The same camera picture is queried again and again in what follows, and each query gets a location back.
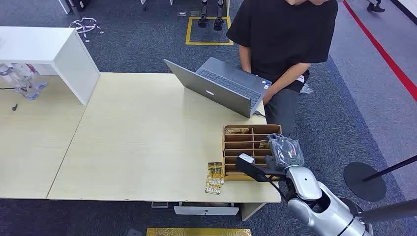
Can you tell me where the person's left hand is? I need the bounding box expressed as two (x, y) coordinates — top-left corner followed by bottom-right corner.
(262, 87), (277, 106)

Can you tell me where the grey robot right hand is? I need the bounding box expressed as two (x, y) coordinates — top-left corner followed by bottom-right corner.
(264, 133), (305, 172)

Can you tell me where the wooden card organizer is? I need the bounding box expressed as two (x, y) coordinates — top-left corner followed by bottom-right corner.
(222, 124), (282, 182)

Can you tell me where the person in black top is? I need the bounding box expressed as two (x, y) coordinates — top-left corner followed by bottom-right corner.
(226, 0), (339, 138)

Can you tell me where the gold hotel card sleeve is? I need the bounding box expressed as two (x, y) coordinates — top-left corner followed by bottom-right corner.
(205, 176), (222, 196)
(208, 162), (225, 186)

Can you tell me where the grey laptop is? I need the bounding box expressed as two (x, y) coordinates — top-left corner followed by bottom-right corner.
(164, 57), (272, 119)

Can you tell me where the black stanchion with disc base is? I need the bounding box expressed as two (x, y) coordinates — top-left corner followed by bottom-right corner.
(343, 155), (417, 202)

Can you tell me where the black robot leg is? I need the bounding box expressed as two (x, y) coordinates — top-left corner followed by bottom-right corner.
(198, 0), (209, 29)
(213, 0), (225, 32)

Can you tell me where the white under-desk drawer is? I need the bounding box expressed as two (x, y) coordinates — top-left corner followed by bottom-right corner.
(174, 202), (240, 217)

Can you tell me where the stanchion with chrome base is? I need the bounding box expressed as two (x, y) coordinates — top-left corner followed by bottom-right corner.
(338, 197), (417, 236)

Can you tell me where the gold floor mat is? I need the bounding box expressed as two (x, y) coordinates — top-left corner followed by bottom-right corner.
(146, 228), (252, 236)

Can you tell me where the chrome chair base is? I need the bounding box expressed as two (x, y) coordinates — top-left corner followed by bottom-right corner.
(69, 17), (105, 43)

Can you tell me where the white desk riser shelf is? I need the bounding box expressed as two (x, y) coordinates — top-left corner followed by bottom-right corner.
(0, 27), (101, 106)

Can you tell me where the clear water bottle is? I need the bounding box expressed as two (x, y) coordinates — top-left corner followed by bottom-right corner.
(0, 64), (40, 101)
(13, 63), (48, 90)

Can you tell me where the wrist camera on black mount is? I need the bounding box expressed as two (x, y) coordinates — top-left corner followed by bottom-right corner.
(235, 153), (285, 182)

